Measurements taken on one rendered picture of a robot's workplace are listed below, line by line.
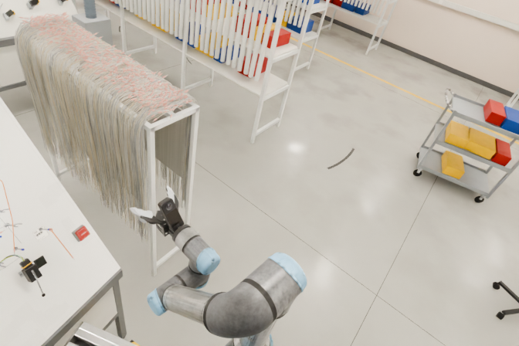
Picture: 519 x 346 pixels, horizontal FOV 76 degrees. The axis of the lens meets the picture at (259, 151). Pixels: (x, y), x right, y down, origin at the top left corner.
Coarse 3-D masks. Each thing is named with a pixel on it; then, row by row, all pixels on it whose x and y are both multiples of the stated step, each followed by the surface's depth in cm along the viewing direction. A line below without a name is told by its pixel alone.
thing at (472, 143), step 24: (456, 96) 396; (480, 120) 354; (504, 120) 351; (432, 144) 389; (456, 144) 384; (480, 144) 374; (504, 144) 384; (432, 168) 412; (456, 168) 398; (480, 168) 427; (504, 168) 367; (480, 192) 393
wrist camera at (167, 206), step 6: (168, 198) 108; (162, 204) 106; (168, 204) 107; (174, 204) 109; (162, 210) 107; (168, 210) 107; (174, 210) 109; (168, 216) 108; (174, 216) 110; (180, 216) 111; (168, 222) 109; (174, 222) 110; (180, 222) 112; (174, 228) 110
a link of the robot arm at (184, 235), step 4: (188, 228) 110; (180, 232) 108; (184, 232) 108; (188, 232) 108; (192, 232) 109; (196, 232) 110; (176, 236) 109; (180, 236) 107; (184, 236) 107; (188, 236) 107; (176, 240) 108; (180, 240) 107; (184, 240) 107; (176, 244) 108; (180, 244) 107; (184, 244) 113; (180, 248) 107
